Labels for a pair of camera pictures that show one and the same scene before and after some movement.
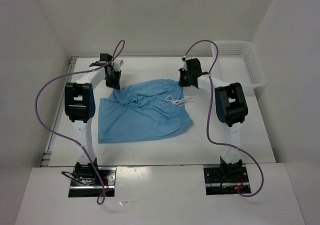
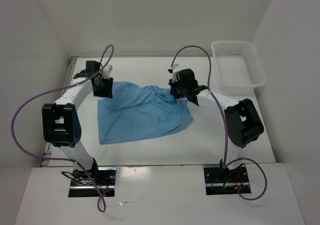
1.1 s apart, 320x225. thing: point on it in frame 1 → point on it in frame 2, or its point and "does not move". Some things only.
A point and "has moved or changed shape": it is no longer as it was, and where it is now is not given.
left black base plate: (108, 176) does not move
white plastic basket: (237, 62) does not move
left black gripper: (115, 84) → (108, 92)
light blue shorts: (141, 108) has moved or changed shape
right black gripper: (181, 82) → (173, 91)
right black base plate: (215, 185) does not move
